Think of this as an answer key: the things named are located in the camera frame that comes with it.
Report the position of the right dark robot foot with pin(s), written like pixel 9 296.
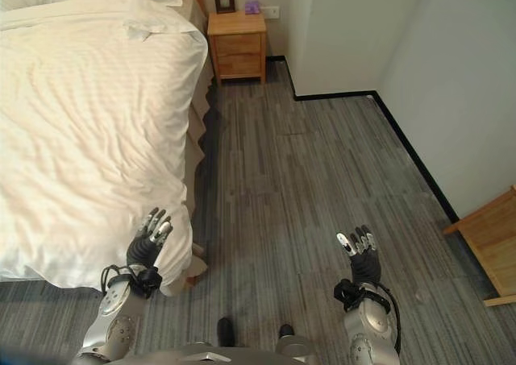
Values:
pixel 285 330

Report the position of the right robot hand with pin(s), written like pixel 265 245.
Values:
pixel 364 260

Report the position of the wooden nightstand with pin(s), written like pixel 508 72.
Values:
pixel 238 46

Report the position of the beige bed skirt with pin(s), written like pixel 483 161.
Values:
pixel 201 111

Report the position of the dark robot foot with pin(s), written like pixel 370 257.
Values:
pixel 285 330
pixel 225 331

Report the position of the light wooden furniture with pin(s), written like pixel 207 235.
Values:
pixel 489 248

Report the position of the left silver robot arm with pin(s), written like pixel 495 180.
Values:
pixel 113 316

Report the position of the black baseboard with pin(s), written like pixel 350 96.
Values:
pixel 375 139

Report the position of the white wall socket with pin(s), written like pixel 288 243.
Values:
pixel 270 11

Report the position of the silver robot torso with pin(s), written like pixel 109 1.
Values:
pixel 209 355

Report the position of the white duvet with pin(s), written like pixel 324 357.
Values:
pixel 90 139

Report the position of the dark picture frame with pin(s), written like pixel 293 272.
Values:
pixel 224 1

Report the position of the purple tissue box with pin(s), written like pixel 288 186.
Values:
pixel 253 7

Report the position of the left dark robot foot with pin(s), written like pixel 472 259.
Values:
pixel 225 331

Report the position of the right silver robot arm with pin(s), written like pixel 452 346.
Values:
pixel 369 320

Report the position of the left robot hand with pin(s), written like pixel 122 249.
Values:
pixel 142 247

